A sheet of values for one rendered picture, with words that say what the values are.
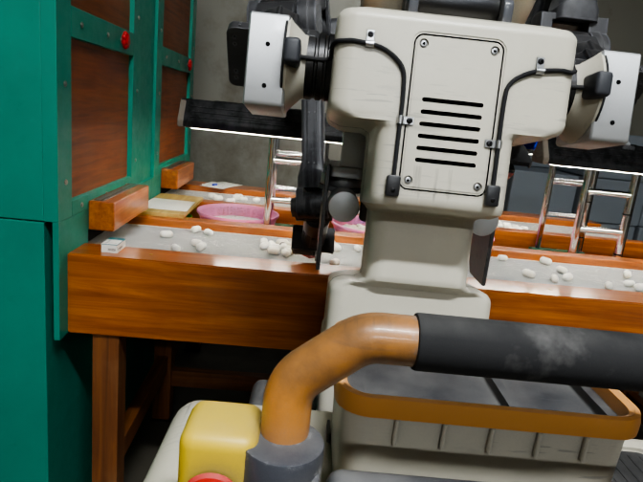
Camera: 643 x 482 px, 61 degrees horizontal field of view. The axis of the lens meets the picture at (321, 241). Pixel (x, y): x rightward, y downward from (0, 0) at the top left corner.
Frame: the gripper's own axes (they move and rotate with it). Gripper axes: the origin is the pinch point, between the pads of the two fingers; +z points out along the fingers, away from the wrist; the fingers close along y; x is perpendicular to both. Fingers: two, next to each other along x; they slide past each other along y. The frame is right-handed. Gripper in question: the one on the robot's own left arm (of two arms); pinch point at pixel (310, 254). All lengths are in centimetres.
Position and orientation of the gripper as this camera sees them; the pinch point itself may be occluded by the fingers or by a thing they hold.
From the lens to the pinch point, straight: 137.9
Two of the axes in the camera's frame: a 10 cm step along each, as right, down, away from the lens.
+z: -1.0, 4.5, 8.9
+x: -0.5, 8.9, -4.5
